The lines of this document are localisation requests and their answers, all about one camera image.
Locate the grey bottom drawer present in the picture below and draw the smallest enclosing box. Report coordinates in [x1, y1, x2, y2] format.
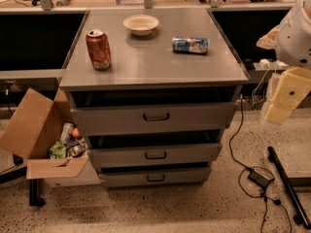
[99, 167, 211, 187]

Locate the orange fruit in box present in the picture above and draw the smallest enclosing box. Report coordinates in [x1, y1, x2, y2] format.
[71, 127, 81, 139]

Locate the black table leg foot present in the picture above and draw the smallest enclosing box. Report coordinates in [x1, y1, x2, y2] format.
[29, 179, 46, 208]

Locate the grey top drawer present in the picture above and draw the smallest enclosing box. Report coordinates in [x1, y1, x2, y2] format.
[71, 102, 234, 136]

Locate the crushed blue soda can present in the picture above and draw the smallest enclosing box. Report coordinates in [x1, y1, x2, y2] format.
[172, 37, 209, 54]

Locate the silver can in box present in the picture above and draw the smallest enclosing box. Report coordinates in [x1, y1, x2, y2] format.
[60, 122, 74, 144]

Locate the black power cable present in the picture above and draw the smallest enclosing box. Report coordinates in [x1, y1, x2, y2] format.
[228, 94, 294, 233]

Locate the grey drawer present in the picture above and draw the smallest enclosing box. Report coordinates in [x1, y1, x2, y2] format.
[99, 167, 211, 187]
[88, 143, 222, 169]
[71, 102, 234, 136]

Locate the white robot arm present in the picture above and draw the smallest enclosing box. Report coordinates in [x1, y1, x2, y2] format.
[257, 0, 311, 125]

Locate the black power adapter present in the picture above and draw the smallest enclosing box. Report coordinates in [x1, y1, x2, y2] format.
[248, 170, 274, 188]

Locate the white paper bowl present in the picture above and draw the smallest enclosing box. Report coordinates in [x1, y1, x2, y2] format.
[123, 15, 158, 36]

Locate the black floor stand bar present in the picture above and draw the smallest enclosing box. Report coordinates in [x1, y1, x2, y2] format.
[267, 147, 311, 230]

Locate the green snack bag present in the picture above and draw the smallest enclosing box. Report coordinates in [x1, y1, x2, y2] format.
[49, 141, 67, 159]

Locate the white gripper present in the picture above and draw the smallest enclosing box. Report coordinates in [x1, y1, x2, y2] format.
[263, 67, 311, 125]

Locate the white power strip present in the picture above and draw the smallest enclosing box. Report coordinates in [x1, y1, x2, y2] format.
[259, 59, 288, 69]

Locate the crushed can in box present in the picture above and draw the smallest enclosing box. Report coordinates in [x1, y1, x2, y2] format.
[67, 143, 87, 157]

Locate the grey drawer cabinet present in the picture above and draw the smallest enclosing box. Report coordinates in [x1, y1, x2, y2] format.
[60, 8, 249, 176]

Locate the red soda can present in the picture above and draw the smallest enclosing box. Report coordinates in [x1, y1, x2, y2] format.
[86, 29, 112, 71]

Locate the open cardboard box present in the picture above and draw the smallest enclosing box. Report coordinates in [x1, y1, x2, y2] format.
[0, 88, 102, 187]

